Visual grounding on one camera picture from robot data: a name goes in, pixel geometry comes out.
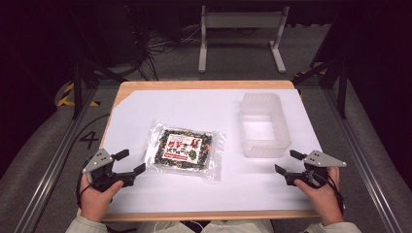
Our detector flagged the yellow black hazard tape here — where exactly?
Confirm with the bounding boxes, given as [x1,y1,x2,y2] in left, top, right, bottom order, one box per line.
[56,83,100,108]

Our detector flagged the translucent plastic container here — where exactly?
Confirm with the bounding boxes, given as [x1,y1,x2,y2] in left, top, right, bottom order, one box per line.
[238,92,292,159]

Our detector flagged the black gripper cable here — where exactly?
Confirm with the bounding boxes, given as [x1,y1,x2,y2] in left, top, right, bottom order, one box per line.
[325,174,346,216]
[73,113,112,209]

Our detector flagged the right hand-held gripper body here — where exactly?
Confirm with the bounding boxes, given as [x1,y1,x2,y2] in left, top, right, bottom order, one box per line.
[285,150,347,189]

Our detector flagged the white paper sheet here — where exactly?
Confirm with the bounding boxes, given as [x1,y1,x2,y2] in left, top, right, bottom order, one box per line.
[102,88,324,215]

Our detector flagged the thin white cable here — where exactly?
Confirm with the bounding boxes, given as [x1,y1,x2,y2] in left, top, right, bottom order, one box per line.
[153,220,207,233]

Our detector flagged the aluminium floor rail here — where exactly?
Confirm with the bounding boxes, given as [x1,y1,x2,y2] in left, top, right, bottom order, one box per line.
[13,86,99,233]
[323,86,403,233]

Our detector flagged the black metal stand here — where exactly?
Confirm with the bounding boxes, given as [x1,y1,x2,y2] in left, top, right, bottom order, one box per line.
[68,9,129,120]
[292,9,352,119]

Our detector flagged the clear dried seaweed snack packet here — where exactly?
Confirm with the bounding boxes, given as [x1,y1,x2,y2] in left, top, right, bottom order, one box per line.
[144,119,227,182]

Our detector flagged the bundle of black cables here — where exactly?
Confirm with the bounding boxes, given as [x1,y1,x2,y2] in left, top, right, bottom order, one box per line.
[124,5,202,82]

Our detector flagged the person's left hand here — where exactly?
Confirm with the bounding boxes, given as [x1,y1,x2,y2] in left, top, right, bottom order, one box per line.
[79,174,124,223]

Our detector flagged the person's right hand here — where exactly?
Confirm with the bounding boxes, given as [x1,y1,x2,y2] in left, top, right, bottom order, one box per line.
[293,166,345,226]

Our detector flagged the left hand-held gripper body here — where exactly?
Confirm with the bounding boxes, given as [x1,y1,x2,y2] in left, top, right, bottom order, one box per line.
[82,148,137,192]

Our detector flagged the white metal stand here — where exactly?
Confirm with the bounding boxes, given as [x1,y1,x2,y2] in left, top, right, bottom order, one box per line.
[197,5,291,75]

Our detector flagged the wooden table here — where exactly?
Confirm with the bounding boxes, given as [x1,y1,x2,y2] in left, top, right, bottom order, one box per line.
[98,80,323,223]

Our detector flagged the person's lap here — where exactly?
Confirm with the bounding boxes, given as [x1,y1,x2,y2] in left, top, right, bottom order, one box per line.
[135,219,275,233]

